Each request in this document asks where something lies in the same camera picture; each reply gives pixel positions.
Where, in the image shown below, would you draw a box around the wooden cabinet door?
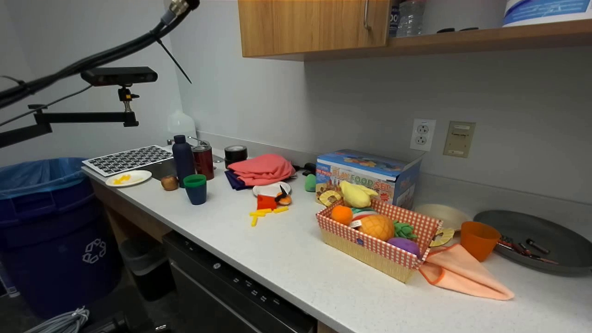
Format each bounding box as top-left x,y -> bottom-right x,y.
237,0 -> 393,59

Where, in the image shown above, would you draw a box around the coral pink cloth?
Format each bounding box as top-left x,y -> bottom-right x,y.
228,154 -> 298,189

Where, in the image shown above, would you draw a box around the small white round plate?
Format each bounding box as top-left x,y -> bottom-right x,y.
252,181 -> 295,200

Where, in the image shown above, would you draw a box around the tan sliced toy food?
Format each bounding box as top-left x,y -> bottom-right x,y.
317,187 -> 344,209

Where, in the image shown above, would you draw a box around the red toy block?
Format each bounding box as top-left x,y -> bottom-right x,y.
256,194 -> 282,211

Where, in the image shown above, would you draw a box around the yellow toy fries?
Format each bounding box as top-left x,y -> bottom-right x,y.
248,205 -> 293,228

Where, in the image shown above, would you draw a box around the black cylinder can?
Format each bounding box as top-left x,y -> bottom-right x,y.
224,144 -> 250,167

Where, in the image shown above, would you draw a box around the dark blue cloth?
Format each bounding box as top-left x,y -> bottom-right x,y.
224,168 -> 248,192

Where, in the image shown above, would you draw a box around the orange toy fruit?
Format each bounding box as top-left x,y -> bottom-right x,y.
330,204 -> 356,226

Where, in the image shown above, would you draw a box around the colourful toy cardboard box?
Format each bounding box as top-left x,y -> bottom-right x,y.
315,148 -> 422,209

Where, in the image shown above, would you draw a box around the white red toy slice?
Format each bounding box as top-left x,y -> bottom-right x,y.
350,211 -> 378,231

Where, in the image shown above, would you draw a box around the dark red jar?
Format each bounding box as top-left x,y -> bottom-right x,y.
191,139 -> 217,181

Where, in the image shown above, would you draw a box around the yellow orange toy mango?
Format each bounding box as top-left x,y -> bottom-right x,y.
359,213 -> 396,242

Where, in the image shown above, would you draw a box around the green cup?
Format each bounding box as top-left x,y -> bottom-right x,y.
182,172 -> 209,207

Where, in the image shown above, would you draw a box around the red checkered basket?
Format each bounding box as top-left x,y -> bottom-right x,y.
315,200 -> 444,285

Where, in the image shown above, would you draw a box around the dark blue bottle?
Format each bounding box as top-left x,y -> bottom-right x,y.
171,133 -> 196,183

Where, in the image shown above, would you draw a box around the green toy vegetable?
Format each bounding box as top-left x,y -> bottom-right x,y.
393,220 -> 417,241

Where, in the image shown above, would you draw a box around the translucent white jug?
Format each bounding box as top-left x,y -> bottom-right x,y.
165,109 -> 200,146

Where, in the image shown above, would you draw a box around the small brown round toy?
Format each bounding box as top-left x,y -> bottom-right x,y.
159,174 -> 182,192

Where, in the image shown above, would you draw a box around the white power outlet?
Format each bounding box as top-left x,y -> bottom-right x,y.
409,117 -> 439,154

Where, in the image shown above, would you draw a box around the purple toy eggplant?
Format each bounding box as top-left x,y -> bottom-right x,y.
389,237 -> 422,257

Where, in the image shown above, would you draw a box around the black dishwasher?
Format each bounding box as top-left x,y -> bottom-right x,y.
163,229 -> 320,333

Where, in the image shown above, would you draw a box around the beige round plate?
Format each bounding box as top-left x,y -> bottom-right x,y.
413,202 -> 474,235

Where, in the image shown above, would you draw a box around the white oval plate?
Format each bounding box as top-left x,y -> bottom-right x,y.
104,168 -> 154,189

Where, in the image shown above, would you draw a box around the pale yellow toy slice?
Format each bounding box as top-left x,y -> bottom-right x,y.
430,228 -> 459,250

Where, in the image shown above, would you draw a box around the small black waste bin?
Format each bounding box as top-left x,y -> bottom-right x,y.
119,237 -> 178,303

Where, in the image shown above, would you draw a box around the clear water bottle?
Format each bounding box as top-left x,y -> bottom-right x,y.
391,0 -> 428,37

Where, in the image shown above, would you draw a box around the orange plastic cup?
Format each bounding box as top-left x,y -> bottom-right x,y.
459,220 -> 504,263

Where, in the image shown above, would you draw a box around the peach cloth napkin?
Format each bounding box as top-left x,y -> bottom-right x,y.
417,241 -> 517,303

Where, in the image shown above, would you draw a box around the reddish brown toy strip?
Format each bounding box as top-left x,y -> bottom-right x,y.
496,237 -> 561,268

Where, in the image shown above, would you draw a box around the dark toy piece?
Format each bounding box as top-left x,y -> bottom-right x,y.
526,237 -> 552,255

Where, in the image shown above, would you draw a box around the blue recycling bin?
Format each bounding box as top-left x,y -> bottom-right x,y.
0,155 -> 126,320

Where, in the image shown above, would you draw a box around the dark grey round plate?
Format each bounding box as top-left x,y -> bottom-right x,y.
472,209 -> 592,279

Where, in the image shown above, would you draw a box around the grey plastic bag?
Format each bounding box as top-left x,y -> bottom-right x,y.
24,305 -> 93,333

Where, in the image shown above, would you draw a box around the white tub with blue label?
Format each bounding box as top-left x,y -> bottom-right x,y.
502,0 -> 592,28

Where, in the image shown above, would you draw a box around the beige wall plate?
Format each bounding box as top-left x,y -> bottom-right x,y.
443,118 -> 478,159

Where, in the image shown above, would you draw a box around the wooden counter frame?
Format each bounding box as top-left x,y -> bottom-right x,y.
91,181 -> 172,248

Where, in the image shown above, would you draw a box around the black bar camera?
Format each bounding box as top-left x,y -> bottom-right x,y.
80,65 -> 159,87

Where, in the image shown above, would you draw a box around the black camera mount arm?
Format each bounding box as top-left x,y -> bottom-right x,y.
0,85 -> 141,150

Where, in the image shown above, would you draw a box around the thick black cable hose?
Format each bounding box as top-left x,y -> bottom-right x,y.
0,0 -> 202,109

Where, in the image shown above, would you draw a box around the wooden wall cabinet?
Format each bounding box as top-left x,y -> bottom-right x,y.
237,0 -> 592,61

